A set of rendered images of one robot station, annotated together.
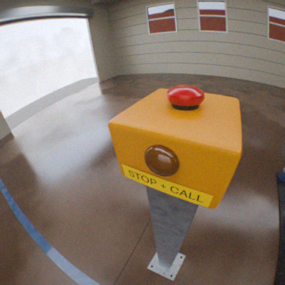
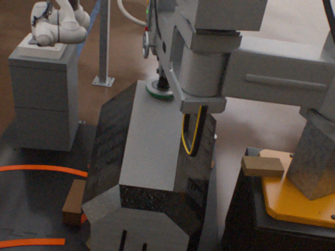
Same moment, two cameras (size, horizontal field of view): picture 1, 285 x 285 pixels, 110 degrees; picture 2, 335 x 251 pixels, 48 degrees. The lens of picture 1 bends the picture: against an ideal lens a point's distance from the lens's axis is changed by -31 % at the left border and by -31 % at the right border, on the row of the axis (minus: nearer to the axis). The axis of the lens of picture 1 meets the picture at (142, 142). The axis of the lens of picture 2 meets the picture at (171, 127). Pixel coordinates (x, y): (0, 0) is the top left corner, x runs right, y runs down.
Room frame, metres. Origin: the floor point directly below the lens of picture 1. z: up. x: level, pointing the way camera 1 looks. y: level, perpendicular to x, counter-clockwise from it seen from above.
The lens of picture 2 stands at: (-1.34, -3.44, 2.03)
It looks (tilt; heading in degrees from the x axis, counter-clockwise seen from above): 35 degrees down; 54
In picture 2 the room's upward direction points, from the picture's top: 8 degrees clockwise
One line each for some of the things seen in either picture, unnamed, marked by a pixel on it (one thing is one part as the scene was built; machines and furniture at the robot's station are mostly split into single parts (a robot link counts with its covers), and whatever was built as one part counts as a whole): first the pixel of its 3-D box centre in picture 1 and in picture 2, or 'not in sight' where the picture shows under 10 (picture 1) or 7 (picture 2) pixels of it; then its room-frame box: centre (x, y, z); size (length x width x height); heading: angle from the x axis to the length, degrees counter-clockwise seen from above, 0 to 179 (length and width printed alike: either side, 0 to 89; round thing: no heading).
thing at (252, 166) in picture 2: not in sight; (262, 166); (-0.03, -2.49, 0.81); 0.20 x 0.10 x 0.05; 152
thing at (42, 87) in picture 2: not in sight; (48, 95); (-0.66, -0.80, 0.40); 0.50 x 0.50 x 0.80; 60
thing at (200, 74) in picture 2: not in sight; (203, 66); (-0.40, -2.31, 1.35); 0.19 x 0.19 x 0.20
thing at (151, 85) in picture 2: not in sight; (163, 86); (-0.17, -1.69, 0.88); 0.21 x 0.21 x 0.01
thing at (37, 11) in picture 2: not in sight; (44, 18); (-0.64, -0.79, 1.03); 0.18 x 0.16 x 0.22; 162
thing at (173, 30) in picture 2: not in sight; (184, 48); (-0.32, -2.06, 1.31); 0.74 x 0.23 x 0.49; 70
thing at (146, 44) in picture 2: not in sight; (152, 45); (-0.33, -1.76, 1.20); 0.15 x 0.10 x 0.15; 70
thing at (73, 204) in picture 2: not in sight; (77, 201); (-0.74, -1.67, 0.07); 0.30 x 0.12 x 0.12; 55
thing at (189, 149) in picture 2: not in sight; (192, 122); (-0.40, -2.31, 1.06); 0.23 x 0.03 x 0.32; 70
